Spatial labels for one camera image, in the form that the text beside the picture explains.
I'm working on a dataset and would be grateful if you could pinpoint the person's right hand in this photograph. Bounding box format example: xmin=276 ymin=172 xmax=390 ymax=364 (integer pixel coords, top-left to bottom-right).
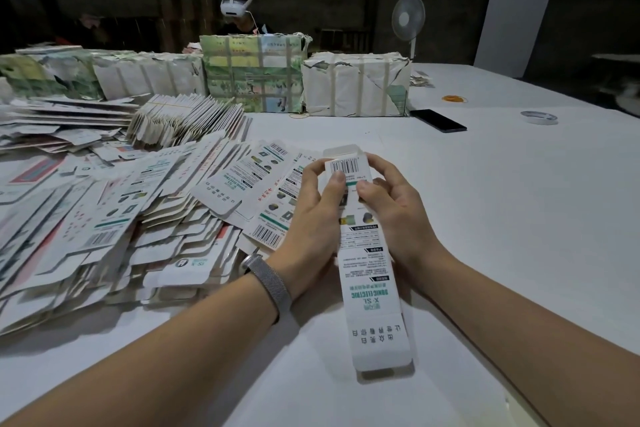
xmin=357 ymin=152 xmax=448 ymax=279

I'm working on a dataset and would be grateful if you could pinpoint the person's left hand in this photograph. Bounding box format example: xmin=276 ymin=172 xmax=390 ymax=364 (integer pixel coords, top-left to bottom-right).
xmin=265 ymin=159 xmax=349 ymax=299

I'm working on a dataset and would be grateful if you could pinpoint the toothbrush carton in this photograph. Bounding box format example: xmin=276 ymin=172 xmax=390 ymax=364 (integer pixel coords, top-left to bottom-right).
xmin=322 ymin=144 xmax=413 ymax=375

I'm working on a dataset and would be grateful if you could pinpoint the fanned stack of white cartons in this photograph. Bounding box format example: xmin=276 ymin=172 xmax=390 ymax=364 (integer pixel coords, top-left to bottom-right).
xmin=125 ymin=93 xmax=251 ymax=149

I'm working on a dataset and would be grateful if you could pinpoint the pile of cartons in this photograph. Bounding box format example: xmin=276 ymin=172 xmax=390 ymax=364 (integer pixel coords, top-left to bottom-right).
xmin=0 ymin=96 xmax=326 ymax=338

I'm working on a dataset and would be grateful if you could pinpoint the person's left forearm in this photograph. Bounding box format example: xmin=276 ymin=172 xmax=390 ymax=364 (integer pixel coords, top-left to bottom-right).
xmin=5 ymin=276 xmax=281 ymax=427

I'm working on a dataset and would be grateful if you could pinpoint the person's right forearm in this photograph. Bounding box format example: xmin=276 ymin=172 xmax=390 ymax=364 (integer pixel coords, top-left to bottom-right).
xmin=415 ymin=242 xmax=640 ymax=427

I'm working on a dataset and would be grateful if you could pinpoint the grey band wristwatch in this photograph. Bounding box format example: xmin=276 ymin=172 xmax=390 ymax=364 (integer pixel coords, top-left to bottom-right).
xmin=238 ymin=252 xmax=294 ymax=321

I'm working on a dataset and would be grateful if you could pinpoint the black smartphone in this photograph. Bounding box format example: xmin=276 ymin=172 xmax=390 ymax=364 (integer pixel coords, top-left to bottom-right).
xmin=410 ymin=108 xmax=468 ymax=133

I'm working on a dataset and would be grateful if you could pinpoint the white tape roll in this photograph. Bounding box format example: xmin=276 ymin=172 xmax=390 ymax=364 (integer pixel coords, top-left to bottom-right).
xmin=520 ymin=109 xmax=559 ymax=125

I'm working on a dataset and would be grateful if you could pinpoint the green printed wrapped bundle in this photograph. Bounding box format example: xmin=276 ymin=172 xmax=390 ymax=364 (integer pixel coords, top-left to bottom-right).
xmin=200 ymin=32 xmax=313 ymax=115

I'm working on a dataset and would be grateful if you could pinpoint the dark wooden chair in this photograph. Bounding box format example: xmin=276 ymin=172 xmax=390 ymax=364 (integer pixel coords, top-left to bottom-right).
xmin=320 ymin=28 xmax=373 ymax=55

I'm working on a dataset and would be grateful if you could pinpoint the white standing fan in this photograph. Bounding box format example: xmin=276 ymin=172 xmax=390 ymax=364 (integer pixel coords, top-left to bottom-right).
xmin=391 ymin=0 xmax=427 ymax=61

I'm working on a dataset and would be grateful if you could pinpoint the white board panel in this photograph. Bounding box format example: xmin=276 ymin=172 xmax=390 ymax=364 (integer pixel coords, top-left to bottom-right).
xmin=474 ymin=0 xmax=567 ymax=79

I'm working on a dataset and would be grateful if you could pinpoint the row of white wrapped bundles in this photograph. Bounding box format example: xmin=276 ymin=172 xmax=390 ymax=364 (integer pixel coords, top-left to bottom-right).
xmin=0 ymin=45 xmax=208 ymax=103

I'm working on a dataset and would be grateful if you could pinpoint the cluttered side table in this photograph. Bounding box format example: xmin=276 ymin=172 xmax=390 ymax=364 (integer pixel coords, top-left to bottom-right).
xmin=590 ymin=51 xmax=640 ymax=117

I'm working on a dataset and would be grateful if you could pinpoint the white strapped wrapped bundle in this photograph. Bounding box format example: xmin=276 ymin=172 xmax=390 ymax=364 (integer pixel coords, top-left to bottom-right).
xmin=302 ymin=51 xmax=413 ymax=119

